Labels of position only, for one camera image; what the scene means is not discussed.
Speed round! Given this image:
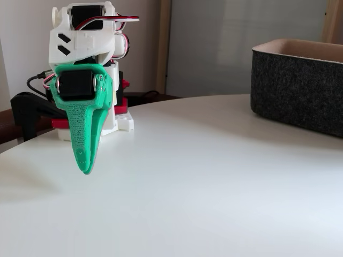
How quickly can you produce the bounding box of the black usb cable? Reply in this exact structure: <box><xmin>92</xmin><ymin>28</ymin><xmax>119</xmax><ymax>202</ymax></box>
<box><xmin>26</xmin><ymin>70</ymin><xmax>56</xmax><ymax>102</ymax></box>

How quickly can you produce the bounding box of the light wooden post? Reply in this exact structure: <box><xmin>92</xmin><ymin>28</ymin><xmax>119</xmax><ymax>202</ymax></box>
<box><xmin>320</xmin><ymin>0</ymin><xmax>343</xmax><ymax>46</ymax></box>

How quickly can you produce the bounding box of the thin black cable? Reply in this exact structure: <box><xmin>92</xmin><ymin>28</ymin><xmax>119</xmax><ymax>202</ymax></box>
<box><xmin>133</xmin><ymin>90</ymin><xmax>161</xmax><ymax>99</ymax></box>

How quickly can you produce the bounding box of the black red clamp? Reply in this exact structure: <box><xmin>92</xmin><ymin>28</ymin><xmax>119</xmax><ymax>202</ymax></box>
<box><xmin>114</xmin><ymin>70</ymin><xmax>131</xmax><ymax>115</ymax></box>
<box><xmin>10</xmin><ymin>91</ymin><xmax>68</xmax><ymax>142</ymax></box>

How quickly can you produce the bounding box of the dark grey felt basket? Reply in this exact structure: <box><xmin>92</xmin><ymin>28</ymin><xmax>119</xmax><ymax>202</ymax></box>
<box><xmin>250</xmin><ymin>38</ymin><xmax>343</xmax><ymax>139</ymax></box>

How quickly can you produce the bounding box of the red white black servo cable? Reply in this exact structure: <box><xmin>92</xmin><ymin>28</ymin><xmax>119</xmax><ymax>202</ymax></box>
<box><xmin>76</xmin><ymin>15</ymin><xmax>140</xmax><ymax>31</ymax></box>
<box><xmin>114</xmin><ymin>22</ymin><xmax>131</xmax><ymax>60</ymax></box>

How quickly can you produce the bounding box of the beige wooden door frame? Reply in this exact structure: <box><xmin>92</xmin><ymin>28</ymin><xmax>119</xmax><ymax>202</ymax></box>
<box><xmin>154</xmin><ymin>0</ymin><xmax>173</xmax><ymax>95</ymax></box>

